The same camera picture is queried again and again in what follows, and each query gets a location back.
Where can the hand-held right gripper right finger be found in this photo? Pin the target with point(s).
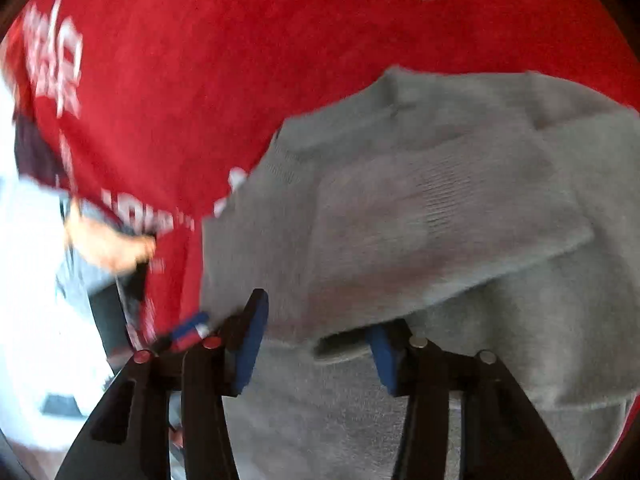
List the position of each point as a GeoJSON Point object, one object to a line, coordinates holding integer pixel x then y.
{"type": "Point", "coordinates": [384, 360]}

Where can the orange cloth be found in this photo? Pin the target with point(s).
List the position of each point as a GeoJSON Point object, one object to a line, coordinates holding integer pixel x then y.
{"type": "Point", "coordinates": [107, 242]}

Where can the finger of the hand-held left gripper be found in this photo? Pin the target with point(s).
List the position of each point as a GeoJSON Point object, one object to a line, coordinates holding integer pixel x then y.
{"type": "Point", "coordinates": [194, 322]}

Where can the red printed blanket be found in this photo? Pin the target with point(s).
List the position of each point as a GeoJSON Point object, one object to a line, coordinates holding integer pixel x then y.
{"type": "Point", "coordinates": [200, 85]}

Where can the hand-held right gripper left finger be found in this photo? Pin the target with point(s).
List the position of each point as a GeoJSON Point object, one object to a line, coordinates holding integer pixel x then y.
{"type": "Point", "coordinates": [250, 345]}

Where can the grey sweater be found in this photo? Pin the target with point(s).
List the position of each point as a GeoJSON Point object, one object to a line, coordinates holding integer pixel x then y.
{"type": "Point", "coordinates": [400, 210]}

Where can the dark purple cloth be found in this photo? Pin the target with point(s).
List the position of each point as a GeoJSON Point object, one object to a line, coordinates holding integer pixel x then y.
{"type": "Point", "coordinates": [35, 155]}

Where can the black cloth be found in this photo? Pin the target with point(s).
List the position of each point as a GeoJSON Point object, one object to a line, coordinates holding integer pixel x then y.
{"type": "Point", "coordinates": [127, 300]}

